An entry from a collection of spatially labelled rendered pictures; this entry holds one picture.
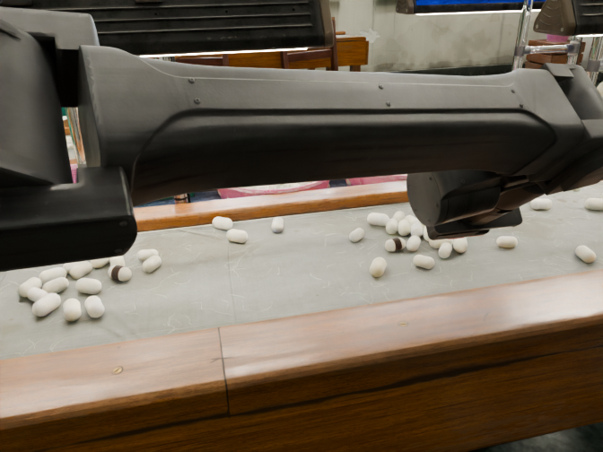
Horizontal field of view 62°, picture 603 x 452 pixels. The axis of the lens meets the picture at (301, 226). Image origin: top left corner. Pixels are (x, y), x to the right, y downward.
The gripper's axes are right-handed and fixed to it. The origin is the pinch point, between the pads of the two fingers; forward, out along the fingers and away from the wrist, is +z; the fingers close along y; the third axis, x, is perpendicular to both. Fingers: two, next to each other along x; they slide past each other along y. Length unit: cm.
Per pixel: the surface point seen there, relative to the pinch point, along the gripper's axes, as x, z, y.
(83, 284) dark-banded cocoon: -0.4, 15.8, 44.5
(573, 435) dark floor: 46, 75, -65
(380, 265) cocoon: 2.9, 10.7, 4.3
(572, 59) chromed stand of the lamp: -46, 39, -65
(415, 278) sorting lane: 5.3, 10.8, -0.6
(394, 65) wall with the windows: -294, 442, -221
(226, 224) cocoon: -9.5, 26.5, 23.8
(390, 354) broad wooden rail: 14.5, -3.2, 10.2
